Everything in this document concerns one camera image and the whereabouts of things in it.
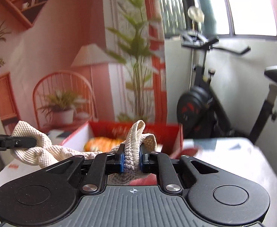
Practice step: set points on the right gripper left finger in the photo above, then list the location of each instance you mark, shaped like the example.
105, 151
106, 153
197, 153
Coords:
103, 165

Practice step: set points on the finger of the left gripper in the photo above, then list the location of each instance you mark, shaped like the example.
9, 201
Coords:
16, 142

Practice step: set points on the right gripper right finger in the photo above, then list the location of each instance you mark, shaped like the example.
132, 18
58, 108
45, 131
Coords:
159, 164

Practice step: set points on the cream knitted cloth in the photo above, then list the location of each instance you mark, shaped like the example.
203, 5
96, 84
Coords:
46, 154

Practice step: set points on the printed room backdrop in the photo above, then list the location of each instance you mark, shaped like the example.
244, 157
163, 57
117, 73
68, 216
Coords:
66, 62

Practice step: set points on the red strawberry cardboard box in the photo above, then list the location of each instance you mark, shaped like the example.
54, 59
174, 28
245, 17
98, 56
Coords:
169, 136

